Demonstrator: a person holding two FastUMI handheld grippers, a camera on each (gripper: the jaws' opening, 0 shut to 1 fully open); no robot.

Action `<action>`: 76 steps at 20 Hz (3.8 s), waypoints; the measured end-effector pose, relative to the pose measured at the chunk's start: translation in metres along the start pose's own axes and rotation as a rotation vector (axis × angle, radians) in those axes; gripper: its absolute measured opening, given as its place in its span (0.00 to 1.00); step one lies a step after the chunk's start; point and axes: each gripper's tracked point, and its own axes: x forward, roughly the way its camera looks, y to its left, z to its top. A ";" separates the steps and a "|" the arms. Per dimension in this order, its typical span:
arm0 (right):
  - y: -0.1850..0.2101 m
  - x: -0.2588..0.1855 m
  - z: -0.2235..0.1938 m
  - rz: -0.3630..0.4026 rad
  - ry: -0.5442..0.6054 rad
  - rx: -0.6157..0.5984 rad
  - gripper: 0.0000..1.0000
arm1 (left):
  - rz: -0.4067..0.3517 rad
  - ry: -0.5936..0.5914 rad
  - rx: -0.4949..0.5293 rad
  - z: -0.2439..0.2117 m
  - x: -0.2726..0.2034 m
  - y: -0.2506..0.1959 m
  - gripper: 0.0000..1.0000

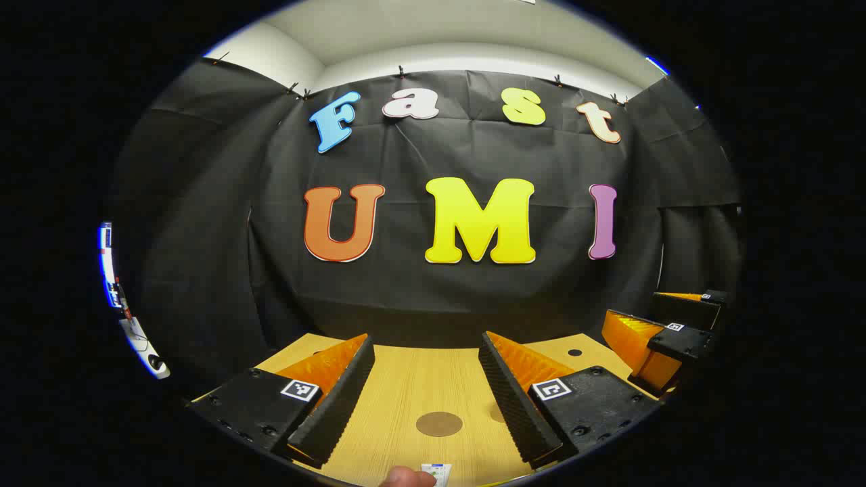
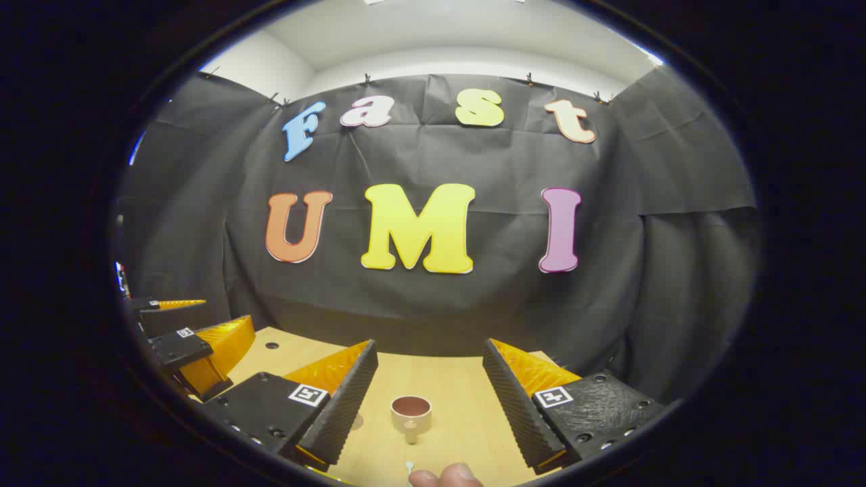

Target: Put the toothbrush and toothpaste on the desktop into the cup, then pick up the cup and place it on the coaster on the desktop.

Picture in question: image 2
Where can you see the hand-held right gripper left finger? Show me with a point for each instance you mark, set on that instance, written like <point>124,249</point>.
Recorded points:
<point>345,406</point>

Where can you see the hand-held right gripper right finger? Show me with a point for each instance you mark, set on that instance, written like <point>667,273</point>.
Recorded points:
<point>514,412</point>

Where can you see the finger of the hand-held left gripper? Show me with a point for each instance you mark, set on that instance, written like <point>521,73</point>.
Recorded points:
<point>145,306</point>
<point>179,348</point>

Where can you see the round brown coaster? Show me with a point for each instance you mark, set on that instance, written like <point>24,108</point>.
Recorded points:
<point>357,422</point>

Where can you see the beige cup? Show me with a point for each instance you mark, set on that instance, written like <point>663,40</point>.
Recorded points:
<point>411,423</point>

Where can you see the pale green toothbrush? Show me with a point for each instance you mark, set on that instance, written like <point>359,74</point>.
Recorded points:
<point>409,466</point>

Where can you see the wooden desktop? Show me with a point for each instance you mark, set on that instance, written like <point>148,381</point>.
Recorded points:
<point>446,379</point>

